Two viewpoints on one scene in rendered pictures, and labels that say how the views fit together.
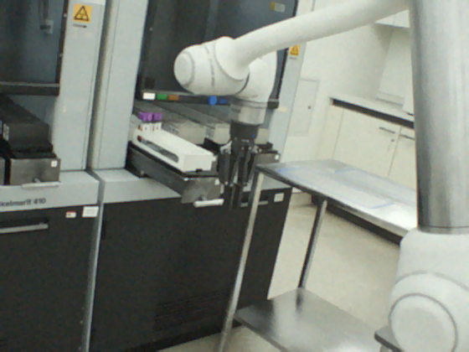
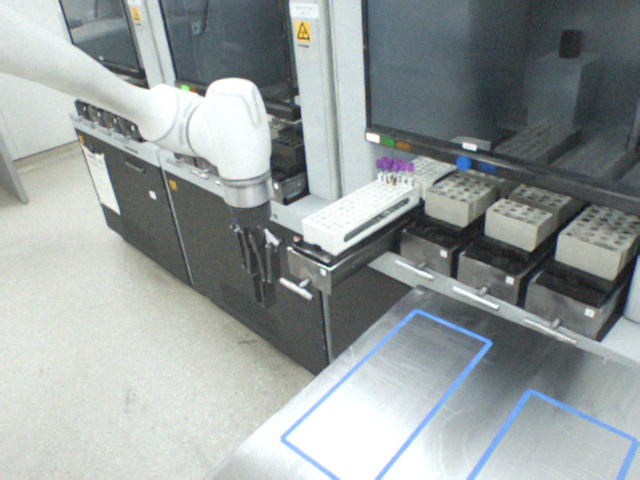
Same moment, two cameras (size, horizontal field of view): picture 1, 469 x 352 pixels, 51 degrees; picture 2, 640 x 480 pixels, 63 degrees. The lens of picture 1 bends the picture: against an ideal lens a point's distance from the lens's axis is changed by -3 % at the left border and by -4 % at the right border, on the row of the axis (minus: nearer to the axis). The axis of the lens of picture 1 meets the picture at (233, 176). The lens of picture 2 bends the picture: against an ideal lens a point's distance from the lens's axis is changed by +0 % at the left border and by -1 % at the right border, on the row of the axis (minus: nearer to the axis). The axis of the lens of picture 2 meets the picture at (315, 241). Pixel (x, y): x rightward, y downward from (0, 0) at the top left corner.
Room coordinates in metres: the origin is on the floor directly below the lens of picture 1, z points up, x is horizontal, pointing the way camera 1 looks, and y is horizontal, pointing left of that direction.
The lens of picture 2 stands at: (1.44, -0.87, 1.43)
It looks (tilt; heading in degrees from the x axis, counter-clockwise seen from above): 32 degrees down; 93
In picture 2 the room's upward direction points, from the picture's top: 6 degrees counter-clockwise
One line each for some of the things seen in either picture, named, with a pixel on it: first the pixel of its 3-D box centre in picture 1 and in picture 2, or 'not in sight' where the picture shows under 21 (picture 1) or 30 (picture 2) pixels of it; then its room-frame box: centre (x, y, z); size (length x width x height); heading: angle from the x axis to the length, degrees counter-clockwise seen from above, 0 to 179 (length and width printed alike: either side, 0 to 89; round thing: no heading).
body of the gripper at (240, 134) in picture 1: (242, 139); (252, 221); (1.28, -0.01, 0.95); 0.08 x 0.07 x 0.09; 134
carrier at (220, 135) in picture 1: (224, 135); (512, 229); (1.80, 0.06, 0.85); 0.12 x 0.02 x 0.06; 133
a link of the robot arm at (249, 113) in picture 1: (247, 111); (247, 185); (1.28, 0.00, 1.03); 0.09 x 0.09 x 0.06
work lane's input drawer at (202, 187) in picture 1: (145, 153); (401, 211); (1.60, 0.30, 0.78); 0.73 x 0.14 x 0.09; 43
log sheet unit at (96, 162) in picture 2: not in sight; (99, 179); (0.31, 1.49, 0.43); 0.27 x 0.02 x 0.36; 133
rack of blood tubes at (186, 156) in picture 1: (169, 150); (363, 213); (1.50, 0.20, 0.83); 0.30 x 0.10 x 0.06; 43
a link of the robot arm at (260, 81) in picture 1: (251, 68); (232, 126); (1.28, 0.01, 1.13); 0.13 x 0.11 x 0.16; 139
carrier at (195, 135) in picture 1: (189, 135); (448, 207); (1.69, 0.17, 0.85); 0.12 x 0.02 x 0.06; 134
